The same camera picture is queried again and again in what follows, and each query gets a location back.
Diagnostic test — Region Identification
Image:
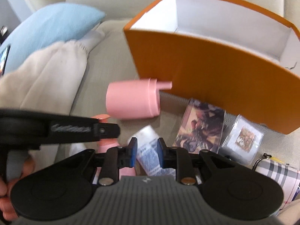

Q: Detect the pink pump bottle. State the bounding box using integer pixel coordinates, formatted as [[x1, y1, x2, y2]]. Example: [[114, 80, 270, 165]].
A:
[[93, 114, 136, 179]]

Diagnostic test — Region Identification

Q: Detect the pink cup with spout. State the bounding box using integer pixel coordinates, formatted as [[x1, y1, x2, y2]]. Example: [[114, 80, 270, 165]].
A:
[[106, 79, 172, 119]]

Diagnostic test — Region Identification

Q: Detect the clear square display case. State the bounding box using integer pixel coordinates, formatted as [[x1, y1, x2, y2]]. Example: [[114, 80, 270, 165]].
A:
[[219, 115, 264, 165]]

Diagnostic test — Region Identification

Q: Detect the orange cardboard box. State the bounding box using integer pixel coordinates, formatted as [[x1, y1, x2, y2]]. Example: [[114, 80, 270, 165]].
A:
[[124, 0, 299, 134]]

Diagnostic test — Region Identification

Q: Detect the person's left hand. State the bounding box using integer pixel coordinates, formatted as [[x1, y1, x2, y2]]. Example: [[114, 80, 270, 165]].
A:
[[0, 156, 36, 221]]

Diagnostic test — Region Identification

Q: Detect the white printed tube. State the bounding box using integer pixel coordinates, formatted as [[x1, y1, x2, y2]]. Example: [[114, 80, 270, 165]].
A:
[[127, 125, 176, 178]]

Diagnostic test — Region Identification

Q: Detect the beige sofa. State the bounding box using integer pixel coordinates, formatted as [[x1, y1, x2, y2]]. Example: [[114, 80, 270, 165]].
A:
[[66, 0, 299, 169]]

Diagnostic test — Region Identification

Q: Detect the dark picture card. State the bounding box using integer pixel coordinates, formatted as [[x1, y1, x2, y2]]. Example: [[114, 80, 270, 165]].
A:
[[173, 99, 226, 154]]

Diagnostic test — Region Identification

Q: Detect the beige blanket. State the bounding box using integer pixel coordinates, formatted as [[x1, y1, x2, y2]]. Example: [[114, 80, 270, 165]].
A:
[[1, 31, 105, 115]]

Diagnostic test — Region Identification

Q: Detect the light blue pillow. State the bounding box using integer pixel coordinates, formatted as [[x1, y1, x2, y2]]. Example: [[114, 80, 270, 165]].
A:
[[1, 3, 105, 74]]

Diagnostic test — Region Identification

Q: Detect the plaid fabric pouch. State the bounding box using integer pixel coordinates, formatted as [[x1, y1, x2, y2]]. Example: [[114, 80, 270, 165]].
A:
[[252, 153, 299, 214]]

